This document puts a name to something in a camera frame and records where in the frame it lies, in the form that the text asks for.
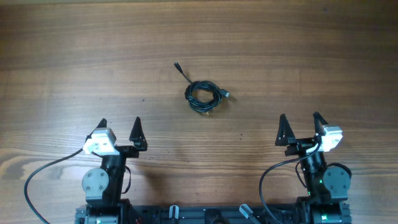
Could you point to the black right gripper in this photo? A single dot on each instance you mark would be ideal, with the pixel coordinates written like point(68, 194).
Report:
point(299, 144)

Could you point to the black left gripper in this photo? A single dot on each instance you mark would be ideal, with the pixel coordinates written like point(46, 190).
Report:
point(136, 137)

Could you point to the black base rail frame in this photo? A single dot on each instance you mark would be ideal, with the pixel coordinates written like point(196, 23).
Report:
point(214, 214)

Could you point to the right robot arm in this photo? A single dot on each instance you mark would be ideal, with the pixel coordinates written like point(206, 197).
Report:
point(327, 184)

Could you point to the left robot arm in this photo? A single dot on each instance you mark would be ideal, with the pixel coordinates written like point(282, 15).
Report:
point(103, 186)

